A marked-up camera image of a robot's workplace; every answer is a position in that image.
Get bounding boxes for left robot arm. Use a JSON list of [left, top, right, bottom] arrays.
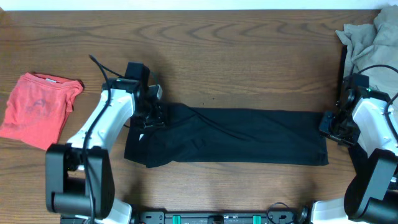
[[45, 62, 167, 223]]

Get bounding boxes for folded red t-shirt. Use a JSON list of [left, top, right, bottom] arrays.
[[1, 73, 83, 151]]

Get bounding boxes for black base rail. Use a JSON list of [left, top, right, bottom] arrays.
[[60, 208, 312, 224]]

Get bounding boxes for beige khaki garment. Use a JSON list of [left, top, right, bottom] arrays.
[[336, 5, 397, 97]]

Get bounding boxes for black polo shirt white logo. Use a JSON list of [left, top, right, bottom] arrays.
[[124, 104, 328, 168]]

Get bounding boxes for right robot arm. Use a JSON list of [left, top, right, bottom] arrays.
[[309, 73, 397, 223]]

